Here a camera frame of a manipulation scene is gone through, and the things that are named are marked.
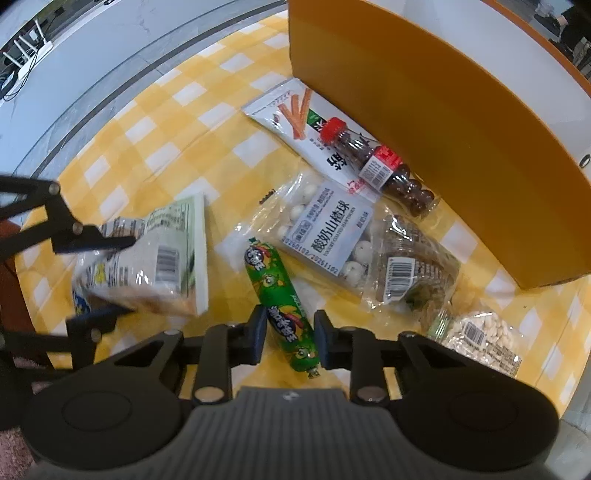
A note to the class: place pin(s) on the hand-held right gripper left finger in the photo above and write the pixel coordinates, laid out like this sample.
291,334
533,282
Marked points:
258,334

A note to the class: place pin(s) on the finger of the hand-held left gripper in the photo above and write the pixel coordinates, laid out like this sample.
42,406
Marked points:
85,330
76,240

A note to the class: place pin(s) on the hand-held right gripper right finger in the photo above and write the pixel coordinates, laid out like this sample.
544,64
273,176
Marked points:
324,339

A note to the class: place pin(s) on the green sausage stick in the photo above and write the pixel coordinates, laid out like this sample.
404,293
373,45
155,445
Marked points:
272,286

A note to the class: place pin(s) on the white and green snack bag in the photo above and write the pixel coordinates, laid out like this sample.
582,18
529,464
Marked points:
171,258

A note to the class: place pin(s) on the clear packet of brown snack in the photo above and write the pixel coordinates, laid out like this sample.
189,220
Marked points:
406,265

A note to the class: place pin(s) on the clear bag of white balls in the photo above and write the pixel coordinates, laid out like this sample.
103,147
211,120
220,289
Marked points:
332,221

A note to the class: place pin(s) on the clear packet of white seeds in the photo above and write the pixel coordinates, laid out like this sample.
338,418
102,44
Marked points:
485,341

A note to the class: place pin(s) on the small red-capped candy bottle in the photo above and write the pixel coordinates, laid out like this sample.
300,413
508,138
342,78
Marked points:
383,166

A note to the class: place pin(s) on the silver spicy strip packet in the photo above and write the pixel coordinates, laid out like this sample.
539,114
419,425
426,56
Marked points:
286,110

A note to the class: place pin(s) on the orange storage box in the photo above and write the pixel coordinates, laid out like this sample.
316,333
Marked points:
438,115

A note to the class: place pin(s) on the yellow checked tablecloth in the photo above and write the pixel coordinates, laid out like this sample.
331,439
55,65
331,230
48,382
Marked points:
184,152

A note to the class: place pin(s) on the white router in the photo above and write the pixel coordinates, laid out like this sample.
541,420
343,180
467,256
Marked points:
28,50

